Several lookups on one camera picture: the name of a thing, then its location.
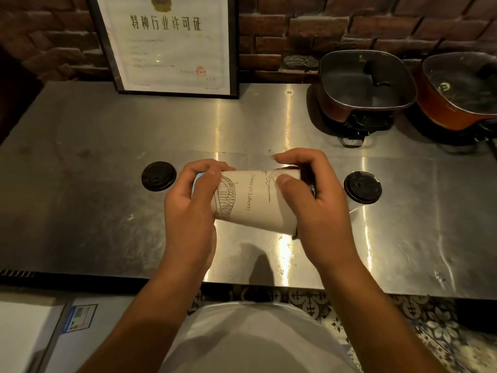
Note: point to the person's right hand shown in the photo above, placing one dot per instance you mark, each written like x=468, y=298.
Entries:
x=326, y=213

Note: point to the person's left hand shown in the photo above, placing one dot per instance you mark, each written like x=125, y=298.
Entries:
x=186, y=225

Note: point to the person's right thumb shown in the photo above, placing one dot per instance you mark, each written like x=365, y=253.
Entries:
x=289, y=192

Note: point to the person's left thumb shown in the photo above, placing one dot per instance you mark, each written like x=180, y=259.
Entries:
x=206, y=188

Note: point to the white printed paper cup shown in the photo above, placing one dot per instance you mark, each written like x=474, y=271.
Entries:
x=248, y=201

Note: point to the person's left forearm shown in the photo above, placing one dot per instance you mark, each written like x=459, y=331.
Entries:
x=151, y=318

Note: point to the person's right forearm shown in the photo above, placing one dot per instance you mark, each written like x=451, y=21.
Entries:
x=369, y=314

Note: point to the black cup lid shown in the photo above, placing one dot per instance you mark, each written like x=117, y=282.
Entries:
x=362, y=187
x=159, y=176

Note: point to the square red electric pot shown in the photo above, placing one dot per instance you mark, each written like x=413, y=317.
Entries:
x=458, y=89
x=361, y=83

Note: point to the black framed certificate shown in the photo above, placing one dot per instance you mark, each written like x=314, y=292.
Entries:
x=171, y=42

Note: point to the person's white shirt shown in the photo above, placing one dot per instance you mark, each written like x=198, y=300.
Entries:
x=256, y=341

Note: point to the blue label sticker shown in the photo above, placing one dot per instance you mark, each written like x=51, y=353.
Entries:
x=80, y=318

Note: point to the white appliance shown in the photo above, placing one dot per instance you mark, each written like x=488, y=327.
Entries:
x=42, y=341

